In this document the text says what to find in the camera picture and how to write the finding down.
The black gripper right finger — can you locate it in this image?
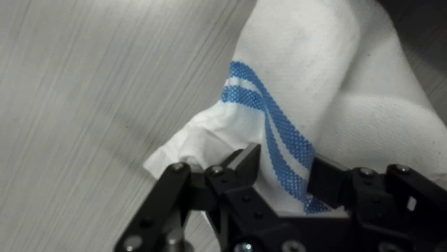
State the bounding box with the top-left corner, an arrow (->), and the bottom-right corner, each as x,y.
306,156 -> 447,252

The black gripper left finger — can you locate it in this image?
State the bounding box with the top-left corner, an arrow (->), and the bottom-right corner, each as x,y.
113,143 -> 263,252

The white towel with blue stripes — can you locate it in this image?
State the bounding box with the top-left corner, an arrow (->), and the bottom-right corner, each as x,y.
141,0 -> 447,217

